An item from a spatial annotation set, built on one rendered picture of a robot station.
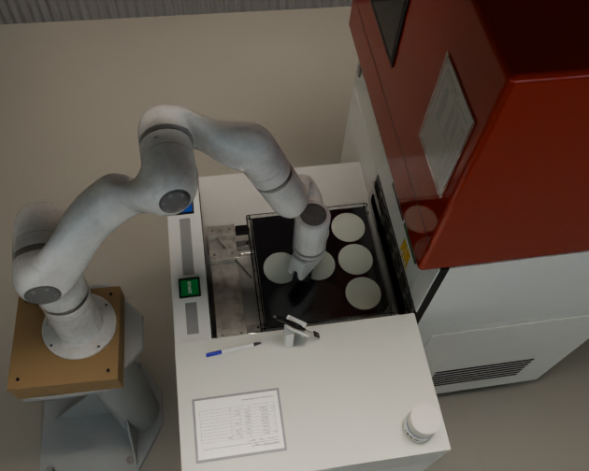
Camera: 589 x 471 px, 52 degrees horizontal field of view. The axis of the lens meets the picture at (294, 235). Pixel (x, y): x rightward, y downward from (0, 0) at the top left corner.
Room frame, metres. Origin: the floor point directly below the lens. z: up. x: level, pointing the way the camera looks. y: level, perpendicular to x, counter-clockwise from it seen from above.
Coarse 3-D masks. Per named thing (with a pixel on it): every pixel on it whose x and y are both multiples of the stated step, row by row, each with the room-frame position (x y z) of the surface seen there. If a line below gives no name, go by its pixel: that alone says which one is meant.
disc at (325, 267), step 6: (324, 252) 0.85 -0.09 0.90; (324, 258) 0.84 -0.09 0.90; (330, 258) 0.84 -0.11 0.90; (318, 264) 0.81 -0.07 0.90; (324, 264) 0.82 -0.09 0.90; (330, 264) 0.82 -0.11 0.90; (318, 270) 0.80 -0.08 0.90; (324, 270) 0.80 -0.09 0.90; (330, 270) 0.80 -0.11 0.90; (312, 276) 0.78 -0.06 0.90; (318, 276) 0.78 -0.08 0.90; (324, 276) 0.78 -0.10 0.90
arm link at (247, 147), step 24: (144, 120) 0.75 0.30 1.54; (168, 120) 0.75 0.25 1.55; (192, 120) 0.76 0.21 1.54; (216, 120) 0.77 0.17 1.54; (192, 144) 0.74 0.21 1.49; (216, 144) 0.71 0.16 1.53; (240, 144) 0.71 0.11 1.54; (264, 144) 0.73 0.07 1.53; (240, 168) 0.70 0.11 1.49; (264, 168) 0.70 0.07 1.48; (288, 168) 0.74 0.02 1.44
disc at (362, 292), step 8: (352, 280) 0.77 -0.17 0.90; (360, 280) 0.77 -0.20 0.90; (368, 280) 0.78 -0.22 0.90; (352, 288) 0.75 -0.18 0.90; (360, 288) 0.75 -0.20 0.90; (368, 288) 0.75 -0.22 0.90; (376, 288) 0.76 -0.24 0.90; (352, 296) 0.72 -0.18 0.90; (360, 296) 0.73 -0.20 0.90; (368, 296) 0.73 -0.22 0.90; (376, 296) 0.73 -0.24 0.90; (352, 304) 0.70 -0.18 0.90; (360, 304) 0.70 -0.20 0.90; (368, 304) 0.71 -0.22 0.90; (376, 304) 0.71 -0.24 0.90
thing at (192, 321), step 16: (176, 224) 0.87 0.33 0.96; (192, 224) 0.87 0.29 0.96; (176, 240) 0.82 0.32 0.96; (192, 240) 0.82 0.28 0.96; (176, 256) 0.77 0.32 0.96; (192, 256) 0.78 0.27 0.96; (176, 272) 0.72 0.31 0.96; (192, 272) 0.73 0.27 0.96; (176, 288) 0.68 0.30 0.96; (176, 304) 0.63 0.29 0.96; (192, 304) 0.64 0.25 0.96; (176, 320) 0.59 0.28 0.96; (192, 320) 0.59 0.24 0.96; (208, 320) 0.59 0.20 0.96; (176, 336) 0.54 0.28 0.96; (192, 336) 0.54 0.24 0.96; (208, 336) 0.55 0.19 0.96
